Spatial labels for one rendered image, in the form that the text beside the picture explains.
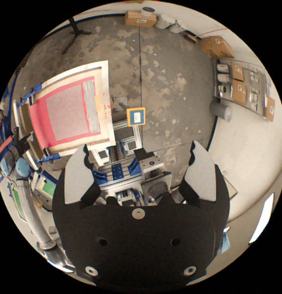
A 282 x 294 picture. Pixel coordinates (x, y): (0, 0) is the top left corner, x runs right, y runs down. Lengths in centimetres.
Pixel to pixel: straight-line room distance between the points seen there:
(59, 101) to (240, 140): 352
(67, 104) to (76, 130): 20
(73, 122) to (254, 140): 342
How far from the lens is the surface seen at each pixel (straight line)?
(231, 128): 325
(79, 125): 69
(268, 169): 331
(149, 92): 173
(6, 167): 59
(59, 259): 49
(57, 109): 74
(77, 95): 67
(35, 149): 76
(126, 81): 163
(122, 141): 155
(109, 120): 62
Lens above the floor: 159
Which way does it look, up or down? 53 degrees down
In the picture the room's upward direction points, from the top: 149 degrees clockwise
